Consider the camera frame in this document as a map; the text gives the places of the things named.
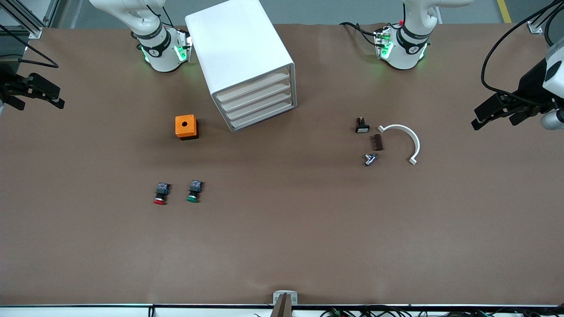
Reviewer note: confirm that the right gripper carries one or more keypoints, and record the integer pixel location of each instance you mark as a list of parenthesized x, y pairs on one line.
[(9, 86)]

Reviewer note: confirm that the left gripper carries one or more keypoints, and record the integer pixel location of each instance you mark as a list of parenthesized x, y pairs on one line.
[(530, 84)]

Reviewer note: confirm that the red mushroom push button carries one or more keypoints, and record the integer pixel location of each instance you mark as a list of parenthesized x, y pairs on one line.
[(161, 190)]

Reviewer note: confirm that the white plastic drawer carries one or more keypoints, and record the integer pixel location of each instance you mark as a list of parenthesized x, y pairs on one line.
[(255, 97), (259, 108), (253, 86), (262, 118)]

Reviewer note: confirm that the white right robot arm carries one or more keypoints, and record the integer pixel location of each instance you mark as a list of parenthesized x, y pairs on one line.
[(163, 57)]

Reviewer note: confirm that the green mushroom push button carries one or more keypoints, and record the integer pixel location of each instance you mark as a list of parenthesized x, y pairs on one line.
[(194, 187)]

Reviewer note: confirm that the white drawer cabinet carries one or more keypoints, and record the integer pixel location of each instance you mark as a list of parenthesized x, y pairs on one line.
[(238, 39)]

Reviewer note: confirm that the white curved plastic arc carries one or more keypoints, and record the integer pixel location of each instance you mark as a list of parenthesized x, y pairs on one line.
[(398, 127)]

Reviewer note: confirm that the brown cylindrical capacitor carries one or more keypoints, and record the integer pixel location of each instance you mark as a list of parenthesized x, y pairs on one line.
[(378, 142)]

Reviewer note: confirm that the chrome tee pipe fitting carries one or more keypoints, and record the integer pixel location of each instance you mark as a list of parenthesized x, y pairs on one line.
[(370, 159)]

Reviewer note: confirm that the aluminium frame profile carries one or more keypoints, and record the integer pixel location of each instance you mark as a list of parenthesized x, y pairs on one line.
[(34, 31), (534, 27)]

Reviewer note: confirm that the black switch with white face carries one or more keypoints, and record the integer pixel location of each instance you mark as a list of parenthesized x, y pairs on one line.
[(362, 127)]

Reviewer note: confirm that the orange button enclosure box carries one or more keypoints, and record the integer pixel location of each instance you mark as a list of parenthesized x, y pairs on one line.
[(179, 127)]

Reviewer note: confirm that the grey metal mount bracket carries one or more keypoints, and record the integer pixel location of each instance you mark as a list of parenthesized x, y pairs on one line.
[(285, 294)]

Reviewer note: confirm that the brown upright post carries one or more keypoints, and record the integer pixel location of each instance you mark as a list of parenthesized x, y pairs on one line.
[(282, 308)]

